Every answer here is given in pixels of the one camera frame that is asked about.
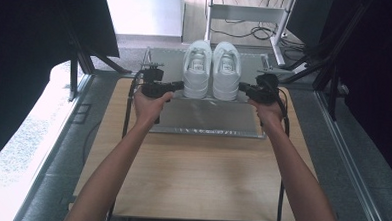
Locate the black metal stand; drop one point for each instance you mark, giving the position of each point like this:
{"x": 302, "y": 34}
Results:
{"x": 81, "y": 57}
{"x": 323, "y": 59}

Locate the white desk frame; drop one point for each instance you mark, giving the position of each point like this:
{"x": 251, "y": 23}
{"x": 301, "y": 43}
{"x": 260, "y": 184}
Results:
{"x": 245, "y": 13}

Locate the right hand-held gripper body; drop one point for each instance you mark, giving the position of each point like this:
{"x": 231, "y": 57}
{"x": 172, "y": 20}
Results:
{"x": 266, "y": 90}

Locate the white sneaker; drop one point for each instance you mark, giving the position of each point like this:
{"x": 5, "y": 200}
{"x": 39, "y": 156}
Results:
{"x": 226, "y": 71}
{"x": 196, "y": 70}

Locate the person's left hand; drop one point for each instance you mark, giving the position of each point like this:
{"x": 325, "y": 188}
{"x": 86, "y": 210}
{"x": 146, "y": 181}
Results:
{"x": 150, "y": 108}

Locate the dark floor socket cover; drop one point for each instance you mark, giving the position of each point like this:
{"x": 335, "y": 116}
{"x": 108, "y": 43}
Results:
{"x": 81, "y": 114}

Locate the person's right hand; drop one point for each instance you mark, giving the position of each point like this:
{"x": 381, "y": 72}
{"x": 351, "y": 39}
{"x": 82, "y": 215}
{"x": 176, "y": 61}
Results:
{"x": 269, "y": 113}

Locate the dark curtain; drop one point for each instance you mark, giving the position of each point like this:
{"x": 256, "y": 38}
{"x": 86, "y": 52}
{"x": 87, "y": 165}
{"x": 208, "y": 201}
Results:
{"x": 378, "y": 81}
{"x": 22, "y": 56}

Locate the grey metal shoe rack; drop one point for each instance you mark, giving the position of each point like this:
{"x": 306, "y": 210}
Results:
{"x": 210, "y": 116}

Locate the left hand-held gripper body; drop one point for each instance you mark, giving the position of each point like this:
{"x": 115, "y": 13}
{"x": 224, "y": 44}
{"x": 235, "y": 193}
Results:
{"x": 152, "y": 83}

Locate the aluminium floor rail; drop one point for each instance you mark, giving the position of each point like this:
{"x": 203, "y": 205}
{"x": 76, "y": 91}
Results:
{"x": 352, "y": 164}

